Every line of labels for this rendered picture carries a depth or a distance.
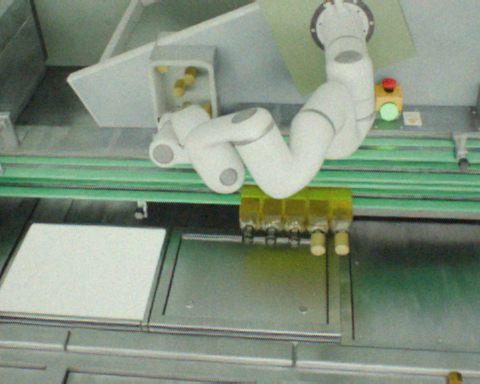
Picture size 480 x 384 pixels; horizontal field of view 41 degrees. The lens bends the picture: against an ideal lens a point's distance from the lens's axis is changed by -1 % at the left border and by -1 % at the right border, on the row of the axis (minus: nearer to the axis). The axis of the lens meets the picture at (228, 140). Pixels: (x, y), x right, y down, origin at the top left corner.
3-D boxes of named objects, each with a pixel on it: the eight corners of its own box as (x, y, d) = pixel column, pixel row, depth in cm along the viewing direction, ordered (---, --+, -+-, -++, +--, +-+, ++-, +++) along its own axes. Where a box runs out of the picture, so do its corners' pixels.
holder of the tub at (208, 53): (165, 127, 193) (160, 143, 187) (154, 45, 176) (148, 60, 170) (222, 128, 191) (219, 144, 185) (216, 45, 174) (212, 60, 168)
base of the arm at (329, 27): (305, 1, 156) (306, 28, 144) (356, -17, 153) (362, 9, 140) (325, 55, 164) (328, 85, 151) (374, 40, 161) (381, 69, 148)
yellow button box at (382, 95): (372, 103, 180) (374, 119, 174) (374, 80, 175) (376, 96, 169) (398, 104, 179) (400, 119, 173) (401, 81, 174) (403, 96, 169)
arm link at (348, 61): (366, 28, 143) (374, 62, 130) (370, 81, 150) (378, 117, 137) (322, 34, 144) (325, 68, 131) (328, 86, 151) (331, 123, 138)
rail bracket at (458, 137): (447, 137, 169) (455, 170, 158) (451, 114, 164) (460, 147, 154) (462, 138, 168) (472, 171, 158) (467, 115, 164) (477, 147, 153)
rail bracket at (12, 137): (15, 135, 197) (-15, 184, 179) (0, 89, 187) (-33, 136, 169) (30, 136, 196) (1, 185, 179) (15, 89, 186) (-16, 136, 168)
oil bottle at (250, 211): (246, 180, 185) (238, 234, 168) (245, 165, 181) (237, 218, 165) (266, 180, 184) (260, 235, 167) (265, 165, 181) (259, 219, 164)
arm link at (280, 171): (318, 93, 119) (285, 136, 110) (348, 153, 124) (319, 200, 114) (260, 107, 128) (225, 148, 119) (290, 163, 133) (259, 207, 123)
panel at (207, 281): (31, 227, 192) (-15, 321, 166) (28, 219, 190) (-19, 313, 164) (338, 239, 181) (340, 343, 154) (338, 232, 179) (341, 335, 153)
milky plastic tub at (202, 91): (162, 113, 189) (156, 131, 183) (152, 45, 176) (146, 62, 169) (221, 114, 187) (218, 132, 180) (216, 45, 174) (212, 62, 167)
